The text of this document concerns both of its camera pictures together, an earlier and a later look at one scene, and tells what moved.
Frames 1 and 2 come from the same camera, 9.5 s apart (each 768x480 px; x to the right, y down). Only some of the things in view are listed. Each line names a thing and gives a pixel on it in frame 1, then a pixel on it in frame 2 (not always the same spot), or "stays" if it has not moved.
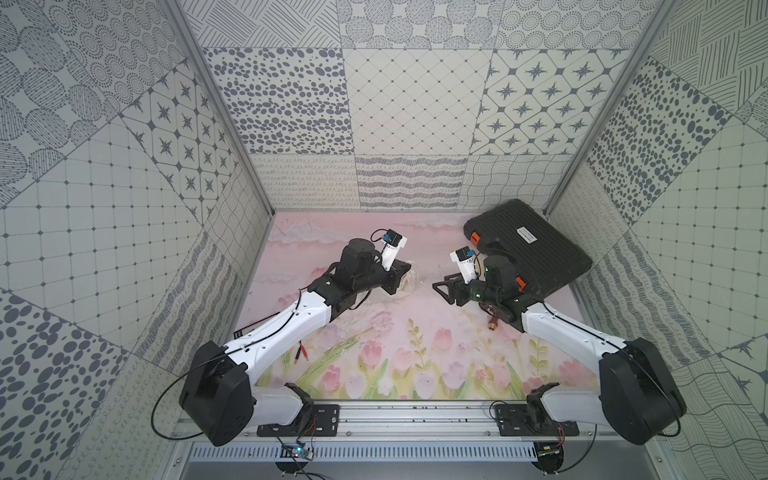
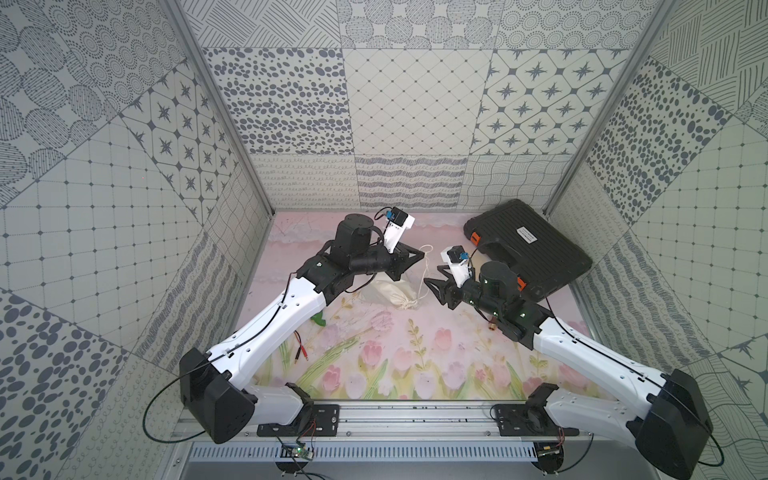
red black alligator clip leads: (303, 350) stays
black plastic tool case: (542, 257) stays
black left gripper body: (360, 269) to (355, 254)
